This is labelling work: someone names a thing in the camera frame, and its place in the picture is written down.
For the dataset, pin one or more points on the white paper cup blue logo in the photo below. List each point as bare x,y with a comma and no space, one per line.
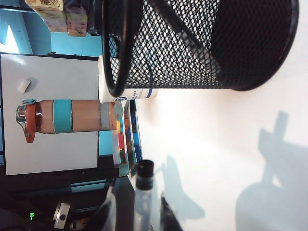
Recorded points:
134,95

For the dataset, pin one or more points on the small white knob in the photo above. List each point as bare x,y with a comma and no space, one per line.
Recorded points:
23,86

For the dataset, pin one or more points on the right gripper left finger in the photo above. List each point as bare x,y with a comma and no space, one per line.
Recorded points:
107,214

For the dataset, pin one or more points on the white cabinet door panel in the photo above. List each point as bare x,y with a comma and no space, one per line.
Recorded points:
60,72

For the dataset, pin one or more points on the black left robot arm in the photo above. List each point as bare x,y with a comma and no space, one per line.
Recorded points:
14,207

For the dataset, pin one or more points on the clear bottle orange lid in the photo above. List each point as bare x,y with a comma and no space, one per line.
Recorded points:
84,115

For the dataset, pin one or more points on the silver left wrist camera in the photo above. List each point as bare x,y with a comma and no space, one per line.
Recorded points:
62,216

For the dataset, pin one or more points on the black gel pen clear cap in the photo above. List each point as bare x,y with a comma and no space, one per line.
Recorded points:
144,173
187,41

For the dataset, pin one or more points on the clear pack of colourful letters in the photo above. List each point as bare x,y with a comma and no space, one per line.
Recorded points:
122,144

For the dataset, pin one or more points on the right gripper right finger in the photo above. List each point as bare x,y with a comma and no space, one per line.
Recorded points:
169,219

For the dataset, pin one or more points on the black mesh pen holder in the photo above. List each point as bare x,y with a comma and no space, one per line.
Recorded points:
240,48

